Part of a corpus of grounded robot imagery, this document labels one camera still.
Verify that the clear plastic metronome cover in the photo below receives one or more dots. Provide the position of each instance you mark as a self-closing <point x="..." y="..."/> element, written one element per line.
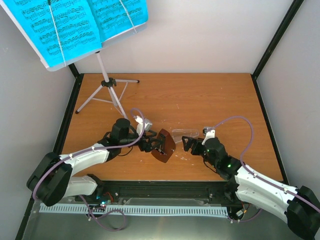
<point x="177" y="134"/>

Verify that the brown wooden metronome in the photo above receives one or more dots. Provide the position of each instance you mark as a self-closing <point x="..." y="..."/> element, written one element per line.
<point x="168" y="146"/>

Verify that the blue sheet music book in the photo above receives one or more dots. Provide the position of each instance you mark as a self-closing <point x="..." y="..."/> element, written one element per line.
<point x="62" y="32"/>

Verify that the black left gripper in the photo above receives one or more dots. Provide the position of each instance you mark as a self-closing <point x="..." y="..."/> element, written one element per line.
<point x="147" y="147"/>

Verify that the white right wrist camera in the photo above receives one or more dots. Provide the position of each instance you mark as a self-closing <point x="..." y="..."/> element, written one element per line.
<point x="209" y="133"/>

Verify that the white tripod music stand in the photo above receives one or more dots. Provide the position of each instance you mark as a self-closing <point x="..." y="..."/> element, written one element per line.
<point x="109" y="83"/>

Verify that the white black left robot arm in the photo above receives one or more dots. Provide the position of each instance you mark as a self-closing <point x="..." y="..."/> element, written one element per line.
<point x="54" y="178"/>

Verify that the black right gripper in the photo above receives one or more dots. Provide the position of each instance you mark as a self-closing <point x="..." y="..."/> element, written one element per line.
<point x="191" y="141"/>

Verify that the black frame post right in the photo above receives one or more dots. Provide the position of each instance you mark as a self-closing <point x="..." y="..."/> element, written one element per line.
<point x="279" y="33"/>

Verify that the light blue slotted cable duct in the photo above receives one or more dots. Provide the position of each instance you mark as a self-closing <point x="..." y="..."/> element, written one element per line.
<point x="138" y="210"/>

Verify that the black frame post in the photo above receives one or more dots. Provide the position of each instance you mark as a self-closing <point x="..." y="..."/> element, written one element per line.
<point x="279" y="33"/>
<point x="60" y="140"/>

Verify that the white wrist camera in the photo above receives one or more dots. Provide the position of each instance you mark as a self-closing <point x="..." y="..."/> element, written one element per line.
<point x="143" y="125"/>
<point x="209" y="133"/>

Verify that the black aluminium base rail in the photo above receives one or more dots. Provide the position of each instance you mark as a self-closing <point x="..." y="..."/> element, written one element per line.
<point x="160" y="190"/>

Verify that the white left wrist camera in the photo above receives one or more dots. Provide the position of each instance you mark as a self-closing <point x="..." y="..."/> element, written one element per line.
<point x="143" y="125"/>

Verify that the black frame post left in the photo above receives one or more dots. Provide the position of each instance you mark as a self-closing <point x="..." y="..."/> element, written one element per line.
<point x="60" y="140"/>

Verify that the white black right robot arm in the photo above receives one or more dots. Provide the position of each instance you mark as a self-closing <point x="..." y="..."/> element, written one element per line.
<point x="299" y="208"/>

